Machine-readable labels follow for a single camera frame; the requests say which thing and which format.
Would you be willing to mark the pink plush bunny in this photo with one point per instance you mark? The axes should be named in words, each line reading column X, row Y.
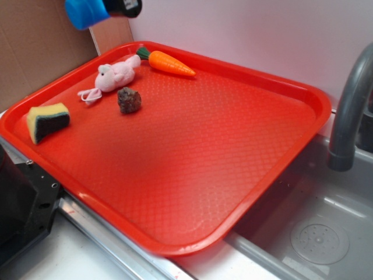
column 111, row 77

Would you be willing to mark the grey faucet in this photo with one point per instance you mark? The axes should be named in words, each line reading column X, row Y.
column 352, row 127

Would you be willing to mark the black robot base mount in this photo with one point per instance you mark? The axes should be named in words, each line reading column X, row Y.
column 29, row 198

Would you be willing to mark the red plastic tray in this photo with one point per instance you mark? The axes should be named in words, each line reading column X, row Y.
column 179, row 173

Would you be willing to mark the grey sink basin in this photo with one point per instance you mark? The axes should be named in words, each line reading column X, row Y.
column 312, row 222

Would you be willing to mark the brown rock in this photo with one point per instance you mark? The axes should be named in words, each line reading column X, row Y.
column 129, row 100

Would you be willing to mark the brown cardboard panel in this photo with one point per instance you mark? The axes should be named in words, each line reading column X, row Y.
column 39, row 45

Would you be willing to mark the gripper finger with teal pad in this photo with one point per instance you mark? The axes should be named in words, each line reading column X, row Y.
column 127, row 8

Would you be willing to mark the aluminium rail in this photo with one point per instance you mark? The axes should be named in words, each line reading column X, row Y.
column 82, row 246

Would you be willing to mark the yellow green sponge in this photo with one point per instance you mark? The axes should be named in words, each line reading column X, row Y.
column 45, row 120

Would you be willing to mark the orange toy carrot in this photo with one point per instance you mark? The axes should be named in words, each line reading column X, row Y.
column 164, row 62

